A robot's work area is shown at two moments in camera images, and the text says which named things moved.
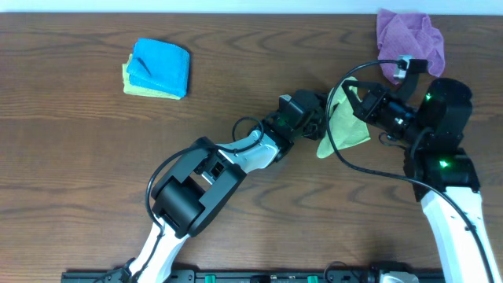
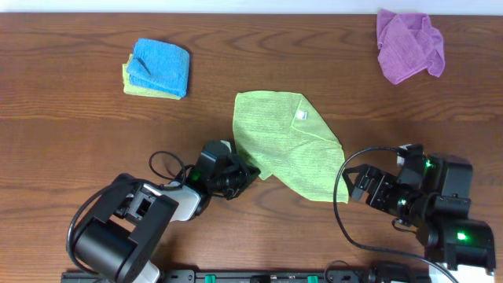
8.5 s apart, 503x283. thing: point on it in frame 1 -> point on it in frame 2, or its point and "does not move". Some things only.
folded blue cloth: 161,65 does not move
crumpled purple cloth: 409,34 does not move
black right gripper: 376,97 -> 383,181
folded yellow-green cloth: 131,89 does not move
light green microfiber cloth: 346,129 -> 283,134
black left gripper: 318,132 -> 247,174
